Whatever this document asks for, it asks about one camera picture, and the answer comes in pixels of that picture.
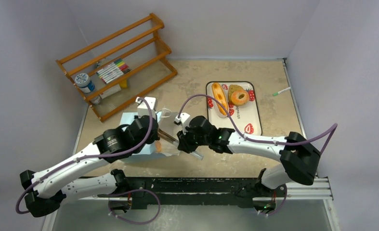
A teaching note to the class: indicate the green cap white marker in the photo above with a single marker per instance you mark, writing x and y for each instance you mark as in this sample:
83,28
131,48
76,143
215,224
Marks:
281,91

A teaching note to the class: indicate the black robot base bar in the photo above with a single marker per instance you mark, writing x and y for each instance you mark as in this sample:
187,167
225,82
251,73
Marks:
240,192

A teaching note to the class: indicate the brown fake bread slice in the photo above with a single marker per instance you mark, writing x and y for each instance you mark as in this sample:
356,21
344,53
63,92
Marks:
233,88

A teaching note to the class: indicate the metal kitchen tongs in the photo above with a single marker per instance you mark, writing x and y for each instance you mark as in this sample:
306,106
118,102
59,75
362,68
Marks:
175,143

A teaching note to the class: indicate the set of coloured markers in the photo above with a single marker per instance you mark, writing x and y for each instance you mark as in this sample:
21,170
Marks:
113,71

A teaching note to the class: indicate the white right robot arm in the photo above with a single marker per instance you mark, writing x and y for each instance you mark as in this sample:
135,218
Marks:
298,158

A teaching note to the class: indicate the white strawberry enamel tray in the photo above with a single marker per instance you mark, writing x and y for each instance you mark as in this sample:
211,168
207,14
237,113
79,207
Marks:
245,117

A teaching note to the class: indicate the yellow small bottle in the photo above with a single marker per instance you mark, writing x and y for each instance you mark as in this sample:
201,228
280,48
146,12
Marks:
124,84

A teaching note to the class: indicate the long orange fake bread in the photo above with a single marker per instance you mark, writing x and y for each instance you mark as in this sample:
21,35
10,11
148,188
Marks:
219,95

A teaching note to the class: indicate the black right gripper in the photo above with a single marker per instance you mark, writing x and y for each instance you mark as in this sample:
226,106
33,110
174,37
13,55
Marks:
185,140

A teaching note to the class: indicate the round orange fake bun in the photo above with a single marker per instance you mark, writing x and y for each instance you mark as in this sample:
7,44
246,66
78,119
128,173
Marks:
239,97

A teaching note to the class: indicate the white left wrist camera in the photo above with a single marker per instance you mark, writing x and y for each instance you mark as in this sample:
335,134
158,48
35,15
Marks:
146,106

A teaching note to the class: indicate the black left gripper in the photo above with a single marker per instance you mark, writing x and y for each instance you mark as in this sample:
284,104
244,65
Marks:
155,137

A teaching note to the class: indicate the orange wooden shelf rack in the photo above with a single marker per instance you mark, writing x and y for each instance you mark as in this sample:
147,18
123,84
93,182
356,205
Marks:
142,49

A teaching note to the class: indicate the white flat box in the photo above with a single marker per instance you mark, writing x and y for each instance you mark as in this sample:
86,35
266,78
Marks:
110,91

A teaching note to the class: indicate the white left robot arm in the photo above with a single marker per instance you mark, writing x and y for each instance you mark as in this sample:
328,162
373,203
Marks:
46,190

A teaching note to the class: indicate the blue lid white jar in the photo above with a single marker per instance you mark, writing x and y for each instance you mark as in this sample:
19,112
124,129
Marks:
84,83

